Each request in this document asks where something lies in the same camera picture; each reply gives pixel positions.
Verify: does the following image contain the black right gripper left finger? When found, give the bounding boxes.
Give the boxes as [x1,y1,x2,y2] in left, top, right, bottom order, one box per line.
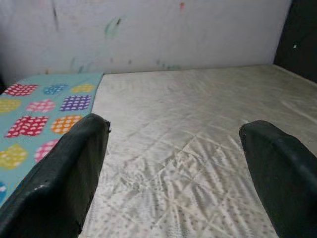
[0,113,111,238]

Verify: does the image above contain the black tufted headboard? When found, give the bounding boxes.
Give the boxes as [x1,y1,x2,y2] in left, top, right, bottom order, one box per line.
[273,0,317,84]

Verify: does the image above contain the teal blanket colourful hearts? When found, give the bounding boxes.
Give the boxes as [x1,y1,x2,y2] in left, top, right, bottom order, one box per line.
[0,72,104,206]

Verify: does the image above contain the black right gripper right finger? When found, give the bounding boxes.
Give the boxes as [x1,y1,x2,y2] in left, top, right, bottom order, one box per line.
[239,120,317,238]

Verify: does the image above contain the white quilted mattress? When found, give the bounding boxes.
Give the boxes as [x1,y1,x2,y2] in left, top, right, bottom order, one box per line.
[81,64,317,238]

